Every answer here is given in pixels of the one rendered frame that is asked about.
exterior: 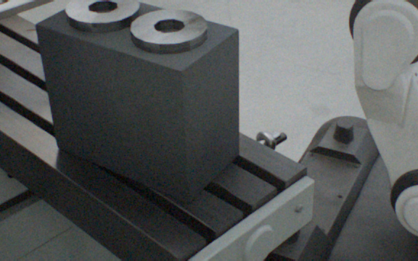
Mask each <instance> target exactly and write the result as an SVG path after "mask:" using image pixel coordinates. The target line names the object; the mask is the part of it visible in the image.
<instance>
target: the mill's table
mask: <svg viewBox="0 0 418 261"><path fill-rule="evenodd" d="M35 25H36V24H34V23H32V22H31V21H29V20H26V19H25V18H23V17H21V16H19V15H17V14H14V15H12V16H10V17H6V18H4V19H1V20H0V168H1V169H2V170H4V171H6V172H7V173H9V174H10V175H11V176H12V177H13V178H15V179H16V180H18V181H19V182H21V184H22V185H24V186H25V187H27V188H28V189H29V190H31V191H32V192H33V193H34V194H35V195H37V196H39V197H40V198H41V199H43V200H44V201H45V202H46V203H47V204H49V205H50V206H51V207H53V208H54V209H55V210H56V211H58V212H59V213H60V214H62V215H63V216H64V217H66V218H68V219H69V220H71V221H72V222H73V223H74V224H75V225H76V226H78V227H79V228H80V229H81V230H82V231H84V232H85V233H87V234H88V235H89V236H90V237H92V238H93V239H94V240H95V241H97V242H99V243H100V244H101V245H102V246H103V247H105V248H106V249H107V250H109V251H110V252H112V253H113V254H114V255H115V256H116V257H118V258H119V259H120V260H122V261H264V260H265V258H266V257H267V256H268V254H269V253H270V252H271V251H273V249H275V248H276V247H277V246H279V245H280V244H281V243H282V242H283V241H285V240H286V239H288V238H289V237H290V236H291V235H293V234H295V233H296V231H298V230H299V229H301V228H302V227H303V226H304V225H305V224H307V223H308V222H309V221H311V219H312V212H313V203H314V183H315V182H314V180H313V179H311V178H309V177H307V167H306V166H304V165H302V164H300V163H298V162H296V161H295V160H293V159H290V158H289V157H287V156H284V155H283V154H280V153H279V152H276V151H274V150H273V149H270V148H269V147H267V146H265V145H264V144H262V143H260V142H258V141H256V140H255V139H253V138H251V137H249V136H246V135H245V134H243V133H240V132H239V155H238V156H237V157H236V158H235V159H234V160H233V161H232V162H230V163H229V164H228V165H227V166H226V167H225V168H224V170H223V171H222V172H221V173H220V174H219V175H217V176H216V177H215V178H214V179H213V180H212V181H211V182H210V183H209V184H208V185H207V186H206V187H205V188H204V189H203V190H202V191H201V192H200V193H199V194H198V195H197V196H196V197H195V198H193V199H192V200H191V201H190V202H185V201H183V200H182V199H177V198H175V197H173V196H170V195H168V194H165V193H163V192H161V191H159V190H157V189H155V188H152V187H150V186H147V185H145V184H143V183H140V182H138V181H135V180H134V179H130V178H127V177H125V176H123V175H120V174H118V173H116V172H114V171H111V170H108V169H107V168H105V167H102V166H100V165H97V164H94V163H93V162H90V161H88V160H87V159H82V158H80V157H77V156H75V155H73V154H70V153H68V152H65V151H62V150H61V149H58V148H57V143H56V138H55V131H54V123H53V119H52V111H51V107H50V103H49V95H48V91H47V87H46V80H45V75H44V68H43V63H42V58H41V54H40V51H39V47H38V39H37V35H36V27H35Z"/></svg>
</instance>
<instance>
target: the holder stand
mask: <svg viewBox="0 0 418 261"><path fill-rule="evenodd" d="M35 27H36V35H37V39H38V47H39V51H40V54H41V58H42V63H43V68H44V75H45V80H46V87H47V91H48V95H49V103H50V107H51V111H52V119H53V123H54V131H55V138H56V143H57V148H58V149H61V150H62V151H65V152H68V153H70V154H73V155H75V156H77V157H80V158H82V159H84V160H88V161H90V162H93V163H94V164H97V165H100V166H102V167H105V168H107V169H108V170H111V171H114V172H116V173H118V174H120V175H123V176H125V177H127V178H130V179H134V180H135V181H138V182H140V183H143V184H145V185H147V186H150V187H152V188H154V189H157V190H159V191H161V192H163V193H165V194H168V195H170V196H173V197H175V198H177V199H182V200H183V201H185V202H190V201H191V200H192V199H193V198H195V197H196V196H197V195H198V194H199V193H200V192H201V191H202V190H203V189H204V188H205V187H206V186H207V185H208V184H209V183H210V182H211V181H212V180H213V179H214V178H215V177H216V176H217V175H219V174H220V173H221V172H222V171H223V170H224V168H225V167H226V166H227V165H228V164H229V163H230V162H232V161H233V160H234V159H235V158H236V157H237V156H238V155H239V29H238V28H233V27H231V26H228V25H223V24H221V23H217V22H210V21H207V20H205V19H204V18H203V17H202V16H201V15H199V14H196V13H194V12H190V11H185V10H180V9H163V8H160V7H156V6H153V5H150V4H145V3H142V2H139V1H137V0H72V1H71V2H70V3H69V4H67V8H66V9H64V10H62V11H60V12H58V13H56V14H54V15H52V16H51V17H48V18H46V19H45V20H42V21H40V22H37V23H36V25H35Z"/></svg>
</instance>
